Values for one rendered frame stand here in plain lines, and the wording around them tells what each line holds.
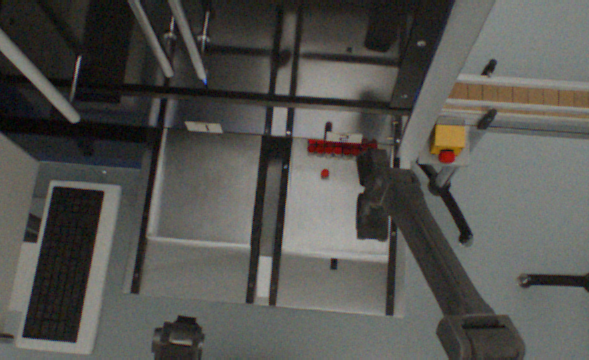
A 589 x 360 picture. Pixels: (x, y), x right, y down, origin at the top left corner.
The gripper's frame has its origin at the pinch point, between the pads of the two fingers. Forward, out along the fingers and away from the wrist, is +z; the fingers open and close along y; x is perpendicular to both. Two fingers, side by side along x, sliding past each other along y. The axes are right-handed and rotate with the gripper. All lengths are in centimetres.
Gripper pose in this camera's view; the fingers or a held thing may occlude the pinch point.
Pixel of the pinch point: (368, 231)
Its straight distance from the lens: 145.2
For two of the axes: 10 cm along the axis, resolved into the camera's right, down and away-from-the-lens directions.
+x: -10.0, -0.6, 0.4
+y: 0.8, -8.9, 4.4
